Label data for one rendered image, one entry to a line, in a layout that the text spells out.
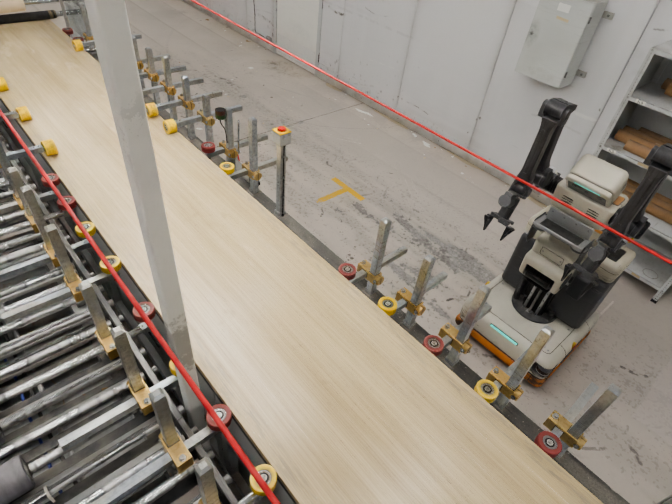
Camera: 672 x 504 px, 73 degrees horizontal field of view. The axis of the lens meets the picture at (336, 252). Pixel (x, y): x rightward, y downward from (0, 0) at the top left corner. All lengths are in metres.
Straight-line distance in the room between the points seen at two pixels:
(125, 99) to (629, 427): 3.00
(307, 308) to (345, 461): 0.62
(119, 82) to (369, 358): 1.24
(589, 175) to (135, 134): 1.86
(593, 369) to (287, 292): 2.15
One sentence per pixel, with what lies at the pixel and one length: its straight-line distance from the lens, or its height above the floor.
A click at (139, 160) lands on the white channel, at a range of 0.99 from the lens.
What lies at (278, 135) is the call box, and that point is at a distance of 2.31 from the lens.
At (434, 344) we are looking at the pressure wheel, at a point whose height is 0.91.
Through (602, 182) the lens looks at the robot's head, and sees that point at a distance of 2.27.
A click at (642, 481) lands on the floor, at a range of 3.09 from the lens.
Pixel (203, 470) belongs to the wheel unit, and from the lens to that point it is 1.27.
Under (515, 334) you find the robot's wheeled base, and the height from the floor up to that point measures 0.28.
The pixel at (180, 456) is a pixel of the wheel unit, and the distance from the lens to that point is 1.59.
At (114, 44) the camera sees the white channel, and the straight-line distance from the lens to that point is 0.90.
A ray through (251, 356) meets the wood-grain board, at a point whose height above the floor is 0.90.
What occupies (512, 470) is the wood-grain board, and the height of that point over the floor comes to 0.90.
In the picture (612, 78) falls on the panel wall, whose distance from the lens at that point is 4.18.
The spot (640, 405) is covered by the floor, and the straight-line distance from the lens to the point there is 3.38.
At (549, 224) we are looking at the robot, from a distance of 2.42.
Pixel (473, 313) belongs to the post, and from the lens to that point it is 1.81.
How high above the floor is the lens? 2.31
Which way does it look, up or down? 42 degrees down
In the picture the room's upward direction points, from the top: 8 degrees clockwise
